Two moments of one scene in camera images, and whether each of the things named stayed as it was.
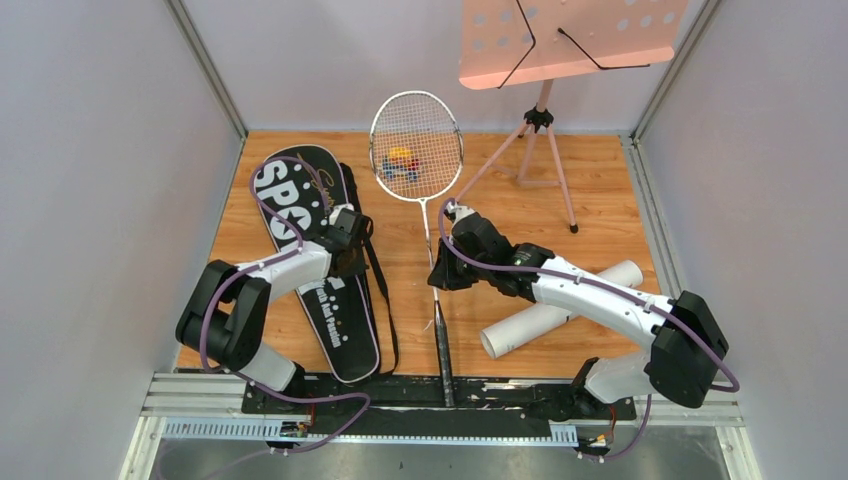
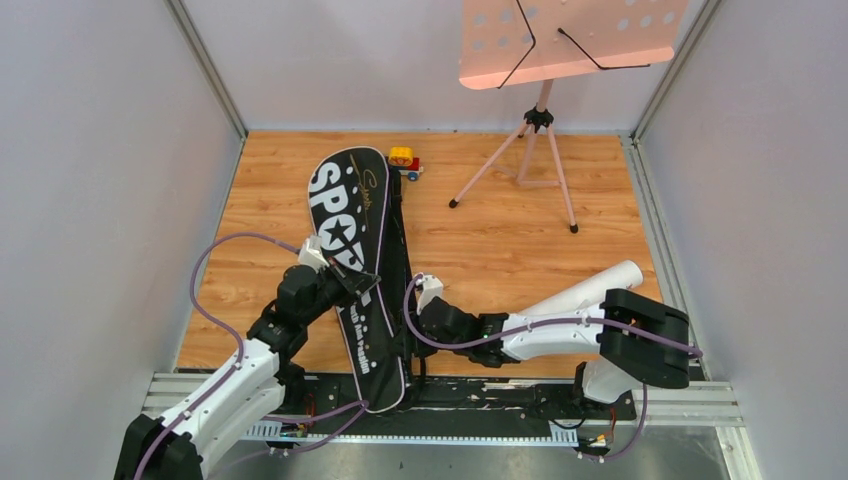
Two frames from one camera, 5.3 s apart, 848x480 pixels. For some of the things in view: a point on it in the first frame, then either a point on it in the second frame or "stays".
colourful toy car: x=401 y=163 stays
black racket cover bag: x=300 y=188 -> x=356 y=213
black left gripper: x=351 y=258 -> x=357 y=283
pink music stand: x=510 y=41 stays
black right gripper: x=443 y=276 -> x=429 y=351
